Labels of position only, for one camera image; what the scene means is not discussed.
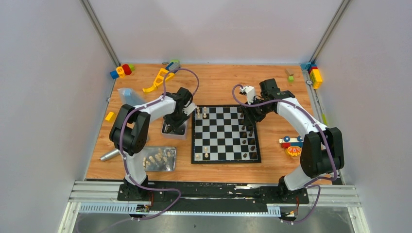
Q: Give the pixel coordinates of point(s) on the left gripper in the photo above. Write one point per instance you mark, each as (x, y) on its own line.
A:
(173, 121)

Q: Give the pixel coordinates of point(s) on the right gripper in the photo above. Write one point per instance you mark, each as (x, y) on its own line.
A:
(250, 118)

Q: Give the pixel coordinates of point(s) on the tin box with dark pieces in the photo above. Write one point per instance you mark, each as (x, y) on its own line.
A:
(179, 135)

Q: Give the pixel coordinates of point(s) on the black silver chess board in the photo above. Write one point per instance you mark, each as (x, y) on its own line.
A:
(220, 137)

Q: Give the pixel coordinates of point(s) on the tin lid with light pieces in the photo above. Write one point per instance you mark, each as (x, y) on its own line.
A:
(159, 158)

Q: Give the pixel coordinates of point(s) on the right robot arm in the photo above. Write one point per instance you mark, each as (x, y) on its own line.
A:
(322, 151)

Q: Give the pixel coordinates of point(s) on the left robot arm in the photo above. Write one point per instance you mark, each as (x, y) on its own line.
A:
(130, 130)

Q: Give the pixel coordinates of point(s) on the yellow toy saw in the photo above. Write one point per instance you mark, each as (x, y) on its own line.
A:
(163, 75)

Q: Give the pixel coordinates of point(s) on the blue plastic bag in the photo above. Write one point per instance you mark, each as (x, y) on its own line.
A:
(130, 97)

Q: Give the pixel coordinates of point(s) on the colourful toy car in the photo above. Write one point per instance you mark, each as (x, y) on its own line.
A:
(292, 145)

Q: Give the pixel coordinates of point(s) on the blue green toy block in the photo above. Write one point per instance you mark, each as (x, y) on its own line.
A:
(173, 66)

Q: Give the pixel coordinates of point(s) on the small yellow block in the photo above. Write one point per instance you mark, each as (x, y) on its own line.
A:
(110, 117)

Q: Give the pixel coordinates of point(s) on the silver microphone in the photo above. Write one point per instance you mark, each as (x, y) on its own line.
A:
(110, 155)

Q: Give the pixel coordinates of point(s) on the colourful toy blocks left corner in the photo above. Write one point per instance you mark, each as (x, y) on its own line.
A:
(122, 71)

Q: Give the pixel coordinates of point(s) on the colourful toy blocks corner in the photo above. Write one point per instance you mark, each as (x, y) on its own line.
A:
(122, 71)
(314, 74)

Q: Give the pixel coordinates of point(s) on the colourful toy blocks right corner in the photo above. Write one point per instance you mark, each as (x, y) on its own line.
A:
(314, 74)

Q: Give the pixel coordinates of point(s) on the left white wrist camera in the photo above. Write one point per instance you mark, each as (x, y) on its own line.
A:
(190, 108)

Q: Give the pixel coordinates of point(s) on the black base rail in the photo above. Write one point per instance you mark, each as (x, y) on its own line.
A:
(211, 197)

